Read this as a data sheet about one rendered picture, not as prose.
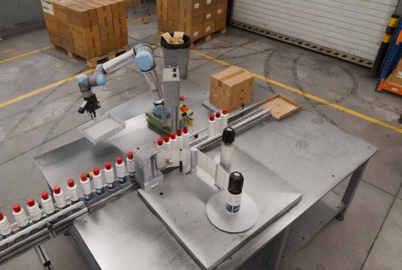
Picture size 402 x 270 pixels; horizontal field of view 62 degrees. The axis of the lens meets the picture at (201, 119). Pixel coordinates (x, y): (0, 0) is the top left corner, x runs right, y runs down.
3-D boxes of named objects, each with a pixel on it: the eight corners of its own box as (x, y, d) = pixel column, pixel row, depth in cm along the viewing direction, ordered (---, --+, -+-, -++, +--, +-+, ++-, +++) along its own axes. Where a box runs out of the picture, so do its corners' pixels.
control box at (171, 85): (164, 107, 211) (163, 81, 200) (164, 93, 225) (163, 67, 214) (179, 106, 212) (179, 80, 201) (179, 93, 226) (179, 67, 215)
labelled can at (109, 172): (110, 192, 205) (105, 167, 193) (106, 187, 208) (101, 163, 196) (117, 188, 208) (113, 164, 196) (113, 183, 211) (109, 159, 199)
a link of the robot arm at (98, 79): (104, 69, 238) (89, 72, 239) (101, 77, 230) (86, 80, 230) (107, 78, 243) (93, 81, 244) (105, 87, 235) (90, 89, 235)
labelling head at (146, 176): (145, 191, 206) (142, 160, 191) (134, 179, 214) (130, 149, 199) (164, 181, 213) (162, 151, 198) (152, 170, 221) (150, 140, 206)
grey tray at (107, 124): (95, 145, 231) (94, 139, 228) (78, 132, 241) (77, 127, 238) (125, 127, 249) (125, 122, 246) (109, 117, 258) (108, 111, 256)
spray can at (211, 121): (210, 140, 249) (212, 118, 237) (206, 137, 252) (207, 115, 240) (215, 138, 252) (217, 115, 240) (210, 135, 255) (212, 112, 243)
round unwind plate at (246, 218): (231, 243, 178) (231, 242, 177) (195, 208, 197) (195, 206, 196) (268, 214, 195) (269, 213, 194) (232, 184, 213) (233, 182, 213)
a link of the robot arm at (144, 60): (172, 104, 262) (151, 42, 228) (172, 116, 250) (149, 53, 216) (157, 108, 263) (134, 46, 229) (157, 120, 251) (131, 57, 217)
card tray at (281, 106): (279, 120, 282) (279, 116, 280) (256, 106, 298) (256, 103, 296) (300, 108, 299) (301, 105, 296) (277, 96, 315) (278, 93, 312)
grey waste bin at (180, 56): (176, 85, 492) (176, 46, 457) (156, 76, 514) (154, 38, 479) (195, 76, 519) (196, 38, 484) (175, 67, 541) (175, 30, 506)
